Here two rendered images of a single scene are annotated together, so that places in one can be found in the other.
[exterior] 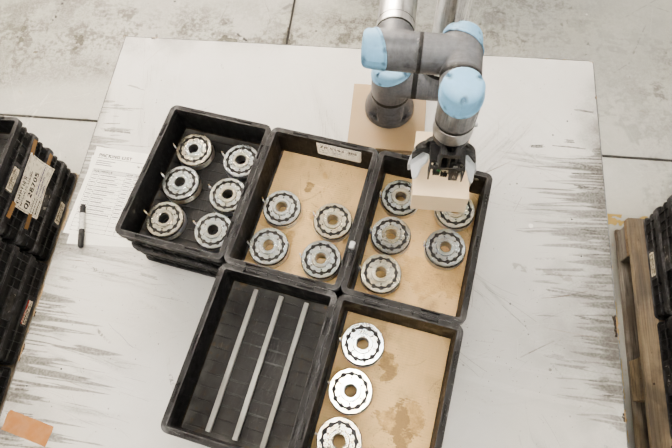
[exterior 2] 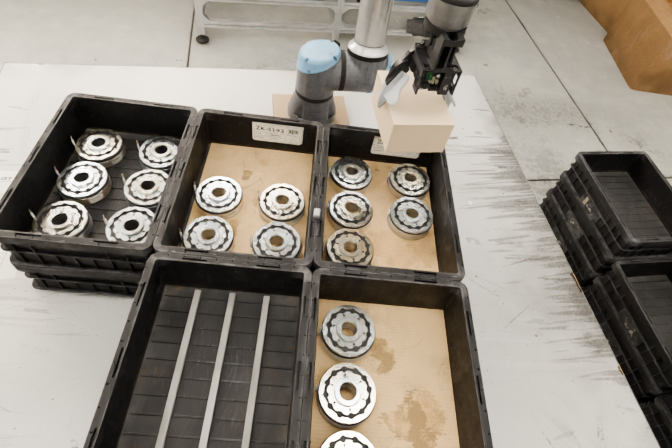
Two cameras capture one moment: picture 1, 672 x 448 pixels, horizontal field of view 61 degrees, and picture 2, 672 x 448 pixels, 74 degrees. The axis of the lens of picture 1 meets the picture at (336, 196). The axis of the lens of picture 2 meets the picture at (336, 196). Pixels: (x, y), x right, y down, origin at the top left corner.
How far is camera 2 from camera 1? 0.61 m
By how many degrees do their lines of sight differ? 21
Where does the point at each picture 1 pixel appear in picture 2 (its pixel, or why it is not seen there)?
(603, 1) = not seen: hidden behind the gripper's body
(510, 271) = (466, 245)
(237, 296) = (172, 303)
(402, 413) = (415, 409)
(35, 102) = not seen: outside the picture
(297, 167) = (229, 157)
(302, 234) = (247, 222)
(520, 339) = (497, 310)
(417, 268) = (385, 242)
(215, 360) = (148, 393)
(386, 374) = (383, 364)
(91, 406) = not seen: outside the picture
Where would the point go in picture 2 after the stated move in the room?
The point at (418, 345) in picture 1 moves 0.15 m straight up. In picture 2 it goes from (410, 323) to (432, 290)
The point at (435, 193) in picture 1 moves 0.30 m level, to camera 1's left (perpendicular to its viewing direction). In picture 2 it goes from (418, 121) to (260, 149)
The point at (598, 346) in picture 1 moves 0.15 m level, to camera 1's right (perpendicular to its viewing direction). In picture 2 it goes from (569, 303) to (613, 288)
